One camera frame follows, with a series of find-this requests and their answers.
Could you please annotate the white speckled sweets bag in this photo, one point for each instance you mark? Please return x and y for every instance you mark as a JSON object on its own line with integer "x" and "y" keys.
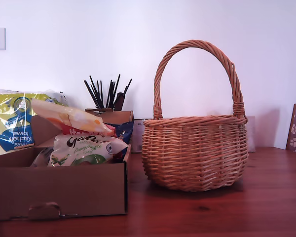
{"x": 40, "y": 159}

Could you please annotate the blue Terry's orange eggs bag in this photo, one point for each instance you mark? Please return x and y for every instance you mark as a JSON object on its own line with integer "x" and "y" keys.
{"x": 124, "y": 130}

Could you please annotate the woven wicker basket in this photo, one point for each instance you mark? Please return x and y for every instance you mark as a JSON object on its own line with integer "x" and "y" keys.
{"x": 195, "y": 153}

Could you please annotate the white Maltesers mini bunnies bag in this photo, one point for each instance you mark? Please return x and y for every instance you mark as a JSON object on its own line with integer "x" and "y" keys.
{"x": 71, "y": 116}

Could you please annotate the white green Galaxy eggs bag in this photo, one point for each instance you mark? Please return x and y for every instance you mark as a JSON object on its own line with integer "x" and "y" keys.
{"x": 84, "y": 150}

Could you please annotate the wooden chair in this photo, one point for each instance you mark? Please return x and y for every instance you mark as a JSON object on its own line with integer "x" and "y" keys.
{"x": 292, "y": 123}

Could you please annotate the brown cardboard box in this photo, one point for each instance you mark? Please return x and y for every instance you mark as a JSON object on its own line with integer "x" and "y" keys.
{"x": 64, "y": 187}

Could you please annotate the kitchen towel pack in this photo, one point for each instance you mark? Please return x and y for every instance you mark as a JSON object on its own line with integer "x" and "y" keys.
{"x": 12, "y": 116}

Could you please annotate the dark brown bottle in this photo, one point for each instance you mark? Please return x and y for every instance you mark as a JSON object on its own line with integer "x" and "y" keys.
{"x": 119, "y": 102}

